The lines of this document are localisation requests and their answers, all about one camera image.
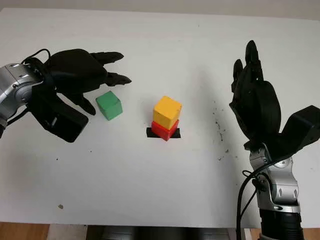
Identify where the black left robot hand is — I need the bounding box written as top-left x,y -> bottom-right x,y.
46,48 -> 133,116

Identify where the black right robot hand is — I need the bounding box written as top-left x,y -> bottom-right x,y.
228,39 -> 282,151

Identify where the green block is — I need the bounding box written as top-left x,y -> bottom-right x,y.
95,91 -> 123,122

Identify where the yellow block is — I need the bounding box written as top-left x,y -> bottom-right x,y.
152,95 -> 183,130

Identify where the red block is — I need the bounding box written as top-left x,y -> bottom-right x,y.
150,119 -> 180,143

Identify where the black tape strip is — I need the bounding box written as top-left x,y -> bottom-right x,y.
145,127 -> 181,140

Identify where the dark grey robot body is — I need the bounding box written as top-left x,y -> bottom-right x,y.
86,224 -> 231,240

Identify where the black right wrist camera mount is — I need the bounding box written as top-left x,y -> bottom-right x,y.
259,104 -> 320,161

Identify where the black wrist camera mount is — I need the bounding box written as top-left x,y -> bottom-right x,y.
31,82 -> 90,144
259,104 -> 320,161

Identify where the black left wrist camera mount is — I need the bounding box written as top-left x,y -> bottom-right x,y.
31,82 -> 90,144

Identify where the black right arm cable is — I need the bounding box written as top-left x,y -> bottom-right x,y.
236,159 -> 278,240

